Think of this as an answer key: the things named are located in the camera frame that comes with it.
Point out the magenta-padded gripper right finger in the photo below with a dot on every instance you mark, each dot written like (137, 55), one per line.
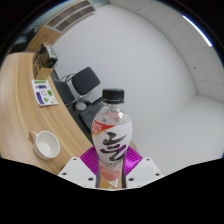
(143, 170)

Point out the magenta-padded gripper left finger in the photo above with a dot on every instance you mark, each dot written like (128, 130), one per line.
(78, 171)

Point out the clear drink bottle black cap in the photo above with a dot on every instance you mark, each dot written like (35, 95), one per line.
(111, 133)

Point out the white ceramic mug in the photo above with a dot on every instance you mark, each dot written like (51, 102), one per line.
(46, 145)

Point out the grey backpack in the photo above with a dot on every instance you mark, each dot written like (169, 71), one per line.
(88, 116)

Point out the white printed leaflet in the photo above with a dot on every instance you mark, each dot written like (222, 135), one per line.
(45, 92)

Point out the black visitor chair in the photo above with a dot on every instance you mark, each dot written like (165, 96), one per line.
(86, 80)

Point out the brown box with tan side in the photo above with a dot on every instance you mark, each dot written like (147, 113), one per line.
(43, 73)

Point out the brown box with light trim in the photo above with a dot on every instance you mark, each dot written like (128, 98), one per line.
(50, 58)

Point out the wooden glass-door cabinet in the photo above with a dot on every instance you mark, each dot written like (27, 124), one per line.
(43, 38)

